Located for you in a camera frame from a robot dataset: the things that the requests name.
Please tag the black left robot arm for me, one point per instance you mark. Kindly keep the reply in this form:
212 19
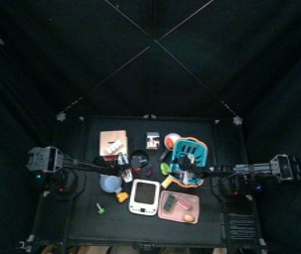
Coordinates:
69 162

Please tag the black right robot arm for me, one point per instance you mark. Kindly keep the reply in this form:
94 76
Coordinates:
250 168

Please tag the teal basket with orange rim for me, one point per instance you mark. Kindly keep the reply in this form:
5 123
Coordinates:
196 150

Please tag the small tan toy apple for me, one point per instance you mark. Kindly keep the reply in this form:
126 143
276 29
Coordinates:
189 217

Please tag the purple toy piece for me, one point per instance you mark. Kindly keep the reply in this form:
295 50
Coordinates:
150 172

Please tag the red toy piece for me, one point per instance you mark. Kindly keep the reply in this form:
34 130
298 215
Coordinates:
137 169

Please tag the green toy vegetable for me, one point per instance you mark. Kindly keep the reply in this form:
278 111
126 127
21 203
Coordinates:
165 168

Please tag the yellow toy food piece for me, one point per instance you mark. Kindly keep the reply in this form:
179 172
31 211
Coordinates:
167 182

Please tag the silver grey toy appliance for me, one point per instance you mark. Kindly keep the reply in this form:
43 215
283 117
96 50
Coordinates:
153 140

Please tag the white toy block piece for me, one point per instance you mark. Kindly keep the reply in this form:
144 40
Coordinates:
114 147

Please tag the orange and white toy ladle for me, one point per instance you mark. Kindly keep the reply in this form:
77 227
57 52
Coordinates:
172 140

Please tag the wooden cutting board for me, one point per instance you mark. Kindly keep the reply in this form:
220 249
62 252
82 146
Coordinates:
113 138

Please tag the white toy tablet dark screen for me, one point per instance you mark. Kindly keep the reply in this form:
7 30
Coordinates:
145 197

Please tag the light blue bowl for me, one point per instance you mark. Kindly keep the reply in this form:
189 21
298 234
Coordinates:
110 184

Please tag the orange toy food piece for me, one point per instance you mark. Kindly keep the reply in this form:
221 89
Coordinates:
122 197

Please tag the dark green toy block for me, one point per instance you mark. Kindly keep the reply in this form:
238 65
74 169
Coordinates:
169 202

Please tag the red pink toy block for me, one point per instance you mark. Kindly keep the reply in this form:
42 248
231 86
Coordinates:
184 203

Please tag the pink rectangular tray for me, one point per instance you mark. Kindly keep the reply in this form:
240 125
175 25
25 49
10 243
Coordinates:
179 213

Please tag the small green toy peg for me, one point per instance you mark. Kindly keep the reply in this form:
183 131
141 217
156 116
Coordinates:
101 209

